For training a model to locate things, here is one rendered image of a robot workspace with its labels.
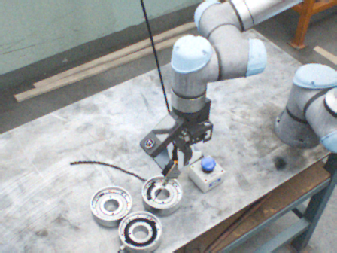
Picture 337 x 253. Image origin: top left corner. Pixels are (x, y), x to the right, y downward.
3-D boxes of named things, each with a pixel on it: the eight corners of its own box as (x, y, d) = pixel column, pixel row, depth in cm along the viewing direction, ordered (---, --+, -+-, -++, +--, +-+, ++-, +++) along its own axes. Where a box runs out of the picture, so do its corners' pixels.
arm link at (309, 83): (315, 89, 140) (327, 53, 130) (338, 120, 131) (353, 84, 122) (279, 96, 138) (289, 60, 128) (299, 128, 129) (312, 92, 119)
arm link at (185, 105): (183, 105, 94) (162, 82, 98) (183, 120, 97) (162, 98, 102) (214, 92, 97) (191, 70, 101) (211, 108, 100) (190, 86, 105)
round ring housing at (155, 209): (189, 205, 122) (190, 196, 119) (156, 224, 118) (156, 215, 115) (166, 178, 128) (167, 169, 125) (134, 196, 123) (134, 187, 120)
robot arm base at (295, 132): (298, 106, 149) (305, 83, 142) (334, 135, 141) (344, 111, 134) (263, 125, 143) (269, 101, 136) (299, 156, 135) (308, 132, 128)
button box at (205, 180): (204, 193, 125) (205, 182, 121) (188, 176, 129) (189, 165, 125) (227, 180, 128) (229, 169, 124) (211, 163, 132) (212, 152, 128)
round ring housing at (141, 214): (144, 212, 120) (144, 203, 117) (171, 240, 115) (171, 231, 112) (110, 236, 115) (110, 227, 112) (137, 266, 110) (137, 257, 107)
